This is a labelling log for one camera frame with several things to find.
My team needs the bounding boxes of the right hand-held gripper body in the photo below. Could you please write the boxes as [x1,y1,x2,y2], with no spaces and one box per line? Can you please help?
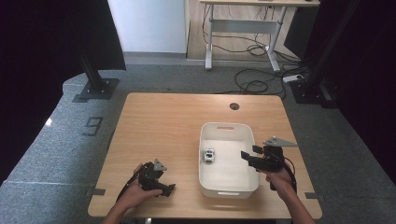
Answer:
[255,135,299,173]

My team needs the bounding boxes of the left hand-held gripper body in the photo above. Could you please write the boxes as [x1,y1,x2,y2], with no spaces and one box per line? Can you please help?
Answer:
[137,158,168,191]

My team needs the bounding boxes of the white plastic bin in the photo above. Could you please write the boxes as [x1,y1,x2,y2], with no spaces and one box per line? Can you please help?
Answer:
[198,121,261,200]

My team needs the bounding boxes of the white toy car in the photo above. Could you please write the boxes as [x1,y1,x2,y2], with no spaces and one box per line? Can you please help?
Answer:
[203,147,217,163]

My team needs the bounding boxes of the person's left hand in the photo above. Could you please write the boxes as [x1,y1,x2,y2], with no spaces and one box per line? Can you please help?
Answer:
[117,163,163,214]

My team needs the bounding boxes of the person's right hand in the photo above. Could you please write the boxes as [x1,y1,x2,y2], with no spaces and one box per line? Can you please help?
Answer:
[263,167,297,203]

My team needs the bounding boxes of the black tape floor marking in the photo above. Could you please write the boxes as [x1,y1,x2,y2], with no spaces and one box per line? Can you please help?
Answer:
[81,116,104,137]

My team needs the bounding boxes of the white power strip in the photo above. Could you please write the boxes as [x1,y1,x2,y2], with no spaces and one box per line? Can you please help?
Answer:
[282,74,304,84]

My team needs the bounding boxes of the black metal stand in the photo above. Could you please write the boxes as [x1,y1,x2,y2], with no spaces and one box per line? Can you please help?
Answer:
[72,50,120,104]
[289,0,363,109]

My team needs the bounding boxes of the white desk with metal legs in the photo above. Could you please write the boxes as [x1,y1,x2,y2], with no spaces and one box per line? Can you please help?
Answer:
[199,0,321,73]

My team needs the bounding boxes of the black curtain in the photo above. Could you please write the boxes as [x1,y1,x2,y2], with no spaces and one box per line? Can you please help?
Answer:
[283,0,396,185]
[0,0,127,185]

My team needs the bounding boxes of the right hand-held gripper cable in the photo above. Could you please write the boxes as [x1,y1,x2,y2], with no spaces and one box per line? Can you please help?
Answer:
[270,155,299,194]

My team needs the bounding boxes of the hand-held gripper cable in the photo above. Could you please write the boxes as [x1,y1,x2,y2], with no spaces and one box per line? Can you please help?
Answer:
[270,155,299,194]
[115,163,147,203]

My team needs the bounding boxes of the left hand-held gripper cable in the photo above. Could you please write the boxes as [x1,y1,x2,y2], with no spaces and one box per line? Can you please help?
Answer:
[115,163,147,203]

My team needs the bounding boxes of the black floor cables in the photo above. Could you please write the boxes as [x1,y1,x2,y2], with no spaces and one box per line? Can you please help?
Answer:
[214,66,311,101]

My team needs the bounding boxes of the black cables under desk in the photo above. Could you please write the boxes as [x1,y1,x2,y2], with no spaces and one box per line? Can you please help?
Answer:
[201,4,302,63]

